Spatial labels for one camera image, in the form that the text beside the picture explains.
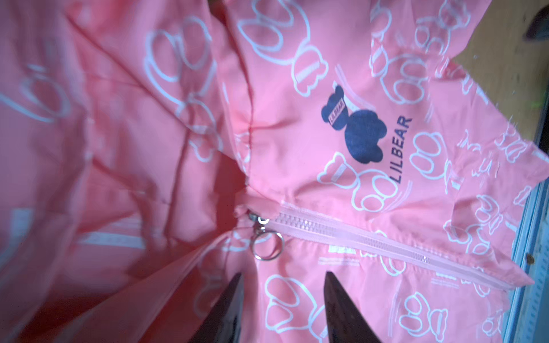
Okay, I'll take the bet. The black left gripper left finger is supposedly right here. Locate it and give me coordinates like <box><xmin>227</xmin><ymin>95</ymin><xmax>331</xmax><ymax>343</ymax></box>
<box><xmin>188</xmin><ymin>273</ymin><xmax>244</xmax><ymax>343</ymax></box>

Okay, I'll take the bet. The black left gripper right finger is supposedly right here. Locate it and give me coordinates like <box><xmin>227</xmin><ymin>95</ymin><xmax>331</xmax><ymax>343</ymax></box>
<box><xmin>323</xmin><ymin>272</ymin><xmax>381</xmax><ymax>343</ymax></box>

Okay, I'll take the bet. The pink printed jacket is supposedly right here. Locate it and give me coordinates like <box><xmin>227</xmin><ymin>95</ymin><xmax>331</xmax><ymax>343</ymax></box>
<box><xmin>1</xmin><ymin>1</ymin><xmax>548</xmax><ymax>342</ymax></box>

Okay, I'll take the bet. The silver zipper pull ring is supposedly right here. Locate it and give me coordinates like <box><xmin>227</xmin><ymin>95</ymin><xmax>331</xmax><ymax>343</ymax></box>
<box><xmin>248</xmin><ymin>212</ymin><xmax>286</xmax><ymax>262</ymax></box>

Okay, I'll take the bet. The aluminium front rail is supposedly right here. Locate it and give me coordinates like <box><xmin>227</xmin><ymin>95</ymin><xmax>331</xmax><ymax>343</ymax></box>
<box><xmin>503</xmin><ymin>181</ymin><xmax>548</xmax><ymax>342</ymax></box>

